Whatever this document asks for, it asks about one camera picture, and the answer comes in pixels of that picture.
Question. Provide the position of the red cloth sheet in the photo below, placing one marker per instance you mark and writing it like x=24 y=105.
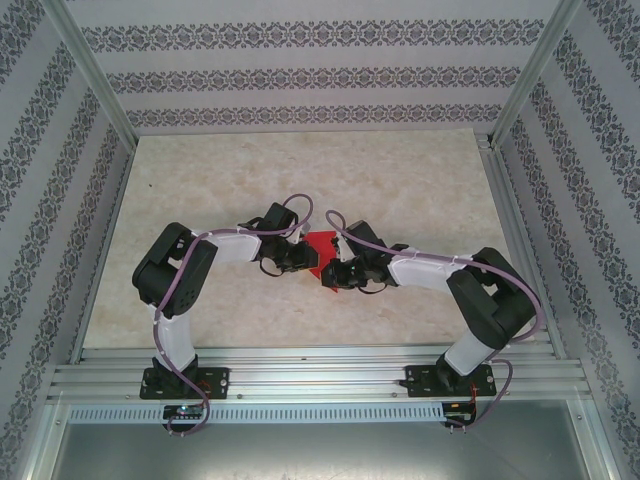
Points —
x=322 y=245

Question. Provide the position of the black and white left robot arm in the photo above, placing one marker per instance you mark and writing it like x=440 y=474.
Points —
x=175 y=275

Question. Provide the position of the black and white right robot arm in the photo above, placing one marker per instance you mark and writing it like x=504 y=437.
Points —
x=495 y=305

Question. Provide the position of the grey sheet metal panel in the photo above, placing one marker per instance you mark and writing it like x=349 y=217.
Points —
x=320 y=450

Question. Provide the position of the small dark circuit board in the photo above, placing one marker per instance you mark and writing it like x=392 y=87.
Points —
x=457 y=414

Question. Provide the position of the circuit board with green light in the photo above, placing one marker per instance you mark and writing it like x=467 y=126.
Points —
x=185 y=411

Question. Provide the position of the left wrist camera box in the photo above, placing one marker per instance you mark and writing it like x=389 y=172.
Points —
x=303 y=231

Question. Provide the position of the aluminium mounting rail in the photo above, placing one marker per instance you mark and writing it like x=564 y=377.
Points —
x=320 y=375

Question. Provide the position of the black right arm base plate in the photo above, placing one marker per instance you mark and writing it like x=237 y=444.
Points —
x=420 y=381

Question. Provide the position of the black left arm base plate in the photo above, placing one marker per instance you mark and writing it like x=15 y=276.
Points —
x=217 y=382

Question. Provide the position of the wide aluminium table side rail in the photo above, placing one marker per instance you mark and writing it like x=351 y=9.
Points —
x=502 y=200

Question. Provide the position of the thin aluminium table side rail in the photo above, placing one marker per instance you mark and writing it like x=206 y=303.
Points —
x=116 y=200

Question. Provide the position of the aluminium frame post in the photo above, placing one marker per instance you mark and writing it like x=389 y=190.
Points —
x=90 y=75
x=537 y=75

